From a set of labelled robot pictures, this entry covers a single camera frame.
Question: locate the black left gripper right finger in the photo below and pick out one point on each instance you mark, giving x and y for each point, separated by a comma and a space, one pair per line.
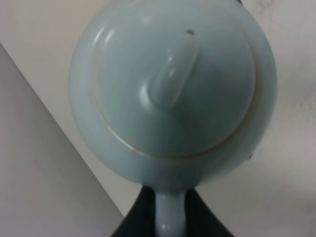
201, 222

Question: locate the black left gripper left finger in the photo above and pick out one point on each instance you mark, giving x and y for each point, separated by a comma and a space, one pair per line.
140, 220

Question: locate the light blue porcelain teapot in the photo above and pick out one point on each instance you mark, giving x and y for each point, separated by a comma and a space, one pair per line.
170, 94

